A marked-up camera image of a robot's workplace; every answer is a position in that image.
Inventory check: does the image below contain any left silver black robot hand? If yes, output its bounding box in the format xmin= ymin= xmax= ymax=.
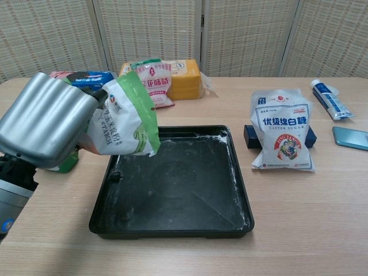
xmin=0 ymin=72 xmax=107 ymax=169

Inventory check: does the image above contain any green white starch bag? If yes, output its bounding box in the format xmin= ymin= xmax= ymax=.
xmin=77 ymin=70 xmax=161 ymax=158

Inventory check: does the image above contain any pink white seasoning bag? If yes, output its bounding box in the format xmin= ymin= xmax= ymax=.
xmin=128 ymin=58 xmax=175 ymax=109

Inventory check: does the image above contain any black square plastic tray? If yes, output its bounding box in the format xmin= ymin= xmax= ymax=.
xmin=88 ymin=124 xmax=255 ymax=240

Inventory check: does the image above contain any white castor sugar bag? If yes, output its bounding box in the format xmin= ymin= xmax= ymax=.
xmin=249 ymin=88 xmax=316 ymax=173

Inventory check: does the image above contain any green container with yellow lid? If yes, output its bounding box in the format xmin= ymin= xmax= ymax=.
xmin=51 ymin=149 xmax=80 ymax=174

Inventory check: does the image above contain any blue pink cookie box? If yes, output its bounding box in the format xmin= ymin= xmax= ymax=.
xmin=48 ymin=70 xmax=117 ymax=89

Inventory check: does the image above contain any woven folding screen panel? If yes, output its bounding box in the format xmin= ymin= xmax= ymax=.
xmin=200 ymin=0 xmax=304 ymax=78
xmin=277 ymin=0 xmax=368 ymax=78
xmin=0 ymin=0 xmax=109 ymax=84
xmin=91 ymin=0 xmax=205 ymax=78

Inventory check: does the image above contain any dark blue small box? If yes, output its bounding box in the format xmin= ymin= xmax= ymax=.
xmin=243 ymin=124 xmax=318 ymax=150

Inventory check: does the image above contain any blue white toothpaste tube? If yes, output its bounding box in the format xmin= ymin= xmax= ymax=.
xmin=309 ymin=79 xmax=355 ymax=121

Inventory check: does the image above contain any light blue smartphone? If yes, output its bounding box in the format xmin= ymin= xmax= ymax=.
xmin=332 ymin=125 xmax=368 ymax=152

